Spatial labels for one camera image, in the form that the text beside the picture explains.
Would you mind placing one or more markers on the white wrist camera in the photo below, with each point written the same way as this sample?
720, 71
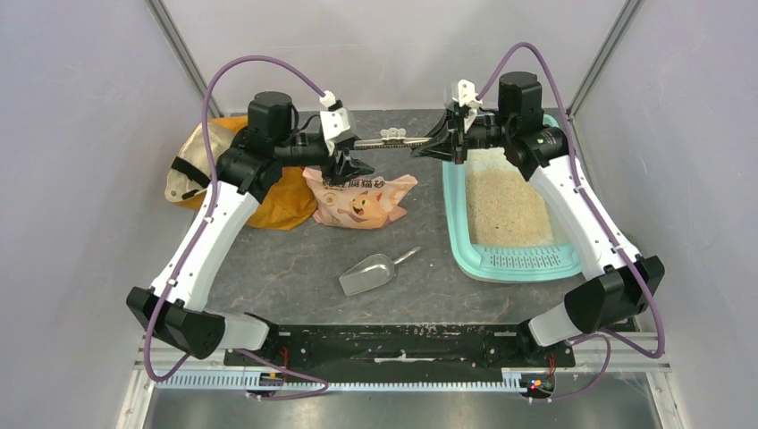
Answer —
337, 122
462, 109

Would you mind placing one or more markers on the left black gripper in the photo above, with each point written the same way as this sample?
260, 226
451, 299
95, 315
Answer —
346, 167

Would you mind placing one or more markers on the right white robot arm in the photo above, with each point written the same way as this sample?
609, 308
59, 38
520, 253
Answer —
619, 280

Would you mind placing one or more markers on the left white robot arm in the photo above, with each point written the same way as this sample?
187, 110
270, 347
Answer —
173, 307

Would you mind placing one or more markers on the aluminium frame rail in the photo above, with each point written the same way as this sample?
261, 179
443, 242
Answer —
226, 371

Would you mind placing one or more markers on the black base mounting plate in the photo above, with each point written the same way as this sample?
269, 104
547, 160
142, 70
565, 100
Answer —
406, 353

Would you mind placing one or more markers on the metal litter scoop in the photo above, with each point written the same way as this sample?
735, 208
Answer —
372, 272

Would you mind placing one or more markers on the wooden bag clip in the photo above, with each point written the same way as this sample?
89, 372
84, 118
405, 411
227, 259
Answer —
390, 139

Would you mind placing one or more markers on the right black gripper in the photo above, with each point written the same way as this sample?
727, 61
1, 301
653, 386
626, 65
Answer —
450, 142

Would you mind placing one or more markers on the teal litter box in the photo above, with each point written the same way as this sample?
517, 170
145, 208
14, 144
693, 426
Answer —
500, 229

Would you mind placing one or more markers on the pink cat litter bag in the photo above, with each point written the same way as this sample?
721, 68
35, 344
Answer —
365, 203

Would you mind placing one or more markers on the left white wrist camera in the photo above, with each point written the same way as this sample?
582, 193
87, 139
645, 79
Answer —
337, 122

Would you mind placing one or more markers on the orange cloth bag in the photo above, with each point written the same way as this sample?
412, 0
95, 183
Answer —
288, 204

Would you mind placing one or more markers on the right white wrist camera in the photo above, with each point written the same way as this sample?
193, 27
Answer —
462, 109

